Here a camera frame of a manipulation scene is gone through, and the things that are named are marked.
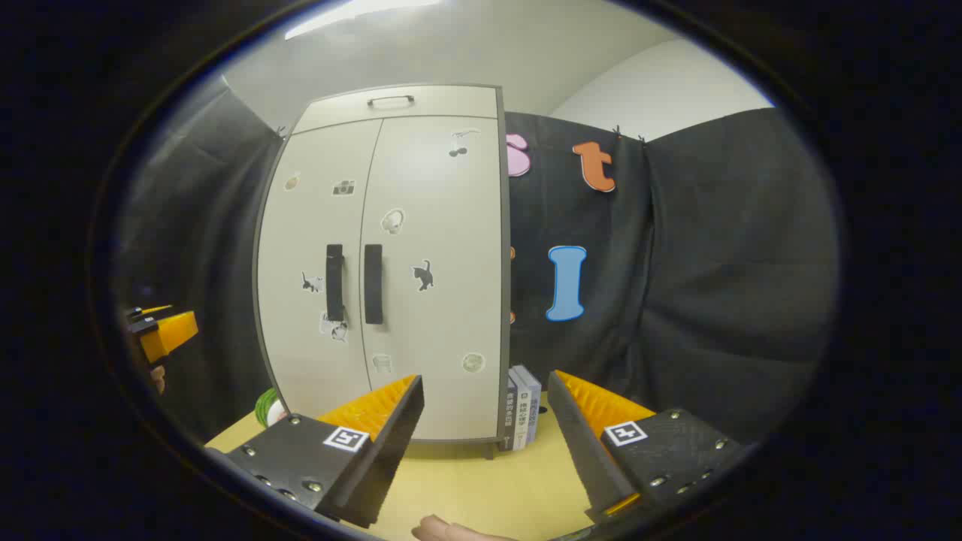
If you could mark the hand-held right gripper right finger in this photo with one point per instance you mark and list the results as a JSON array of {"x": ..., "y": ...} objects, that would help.
[{"x": 575, "y": 451}]

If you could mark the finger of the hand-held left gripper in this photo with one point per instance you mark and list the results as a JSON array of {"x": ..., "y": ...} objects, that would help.
[
  {"x": 150, "y": 310},
  {"x": 173, "y": 334}
]

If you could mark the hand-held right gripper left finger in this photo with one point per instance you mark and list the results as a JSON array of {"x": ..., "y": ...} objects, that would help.
[{"x": 391, "y": 451}]

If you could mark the headphone-sticker white cabinet door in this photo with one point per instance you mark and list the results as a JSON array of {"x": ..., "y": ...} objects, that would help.
[{"x": 443, "y": 353}]

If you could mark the white double-door shoe cabinet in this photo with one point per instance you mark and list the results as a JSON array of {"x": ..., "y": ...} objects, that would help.
[{"x": 506, "y": 300}]

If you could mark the camera-sticker white cabinet door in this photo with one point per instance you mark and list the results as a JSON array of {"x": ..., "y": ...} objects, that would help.
[{"x": 301, "y": 225}]

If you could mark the white spine book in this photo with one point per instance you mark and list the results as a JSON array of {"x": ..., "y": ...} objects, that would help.
[{"x": 521, "y": 413}]

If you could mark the dark spine book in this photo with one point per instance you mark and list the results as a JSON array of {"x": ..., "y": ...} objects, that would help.
[{"x": 511, "y": 421}]

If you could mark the green striped round toy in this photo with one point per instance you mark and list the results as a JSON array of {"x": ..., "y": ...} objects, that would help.
[{"x": 267, "y": 409}]

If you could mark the black backdrop cloth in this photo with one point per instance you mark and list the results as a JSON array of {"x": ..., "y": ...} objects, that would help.
[{"x": 714, "y": 285}]

